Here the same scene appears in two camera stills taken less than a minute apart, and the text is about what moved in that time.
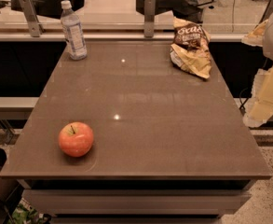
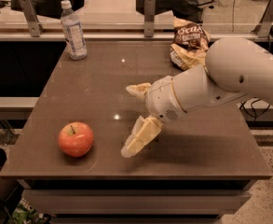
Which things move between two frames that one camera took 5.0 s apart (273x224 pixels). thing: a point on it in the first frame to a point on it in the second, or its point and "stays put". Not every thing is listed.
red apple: (75, 139) stays put
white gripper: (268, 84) to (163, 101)
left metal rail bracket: (34, 24) stays put
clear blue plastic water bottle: (74, 32) stays put
